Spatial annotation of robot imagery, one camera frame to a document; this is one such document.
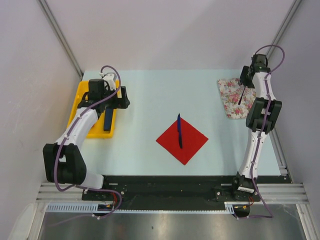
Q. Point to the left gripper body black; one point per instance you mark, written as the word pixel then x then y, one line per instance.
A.
pixel 113 102

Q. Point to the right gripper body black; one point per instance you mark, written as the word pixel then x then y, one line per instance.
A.
pixel 244 79

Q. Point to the red paper napkin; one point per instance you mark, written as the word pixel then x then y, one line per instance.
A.
pixel 193 140

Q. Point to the purple plastic spoon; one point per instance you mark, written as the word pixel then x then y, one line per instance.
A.
pixel 242 94

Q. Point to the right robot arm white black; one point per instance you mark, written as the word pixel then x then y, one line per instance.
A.
pixel 261 119

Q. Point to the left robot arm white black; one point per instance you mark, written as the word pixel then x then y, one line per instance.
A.
pixel 93 115

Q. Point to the navy napkin roll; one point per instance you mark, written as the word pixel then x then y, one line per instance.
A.
pixel 108 118

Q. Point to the floral placemat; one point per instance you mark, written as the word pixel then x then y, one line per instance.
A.
pixel 230 92

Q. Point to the yellow plastic tray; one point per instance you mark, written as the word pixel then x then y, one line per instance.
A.
pixel 97 130

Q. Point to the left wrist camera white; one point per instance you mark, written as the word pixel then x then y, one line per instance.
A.
pixel 110 80

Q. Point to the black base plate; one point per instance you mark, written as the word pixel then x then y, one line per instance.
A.
pixel 177 205

